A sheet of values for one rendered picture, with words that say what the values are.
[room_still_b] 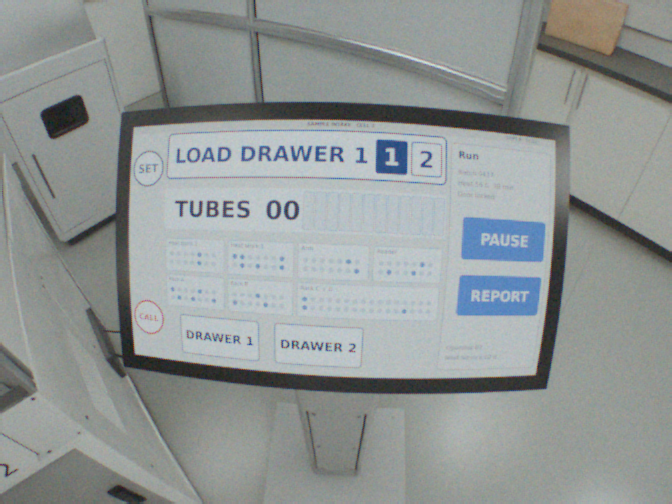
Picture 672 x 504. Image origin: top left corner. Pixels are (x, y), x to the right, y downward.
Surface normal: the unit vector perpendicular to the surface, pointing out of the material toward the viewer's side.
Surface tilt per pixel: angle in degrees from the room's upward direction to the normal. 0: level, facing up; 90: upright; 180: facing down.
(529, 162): 50
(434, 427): 0
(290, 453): 5
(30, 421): 90
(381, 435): 5
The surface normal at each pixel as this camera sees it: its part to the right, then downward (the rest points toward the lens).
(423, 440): 0.00, -0.70
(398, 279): -0.04, 0.10
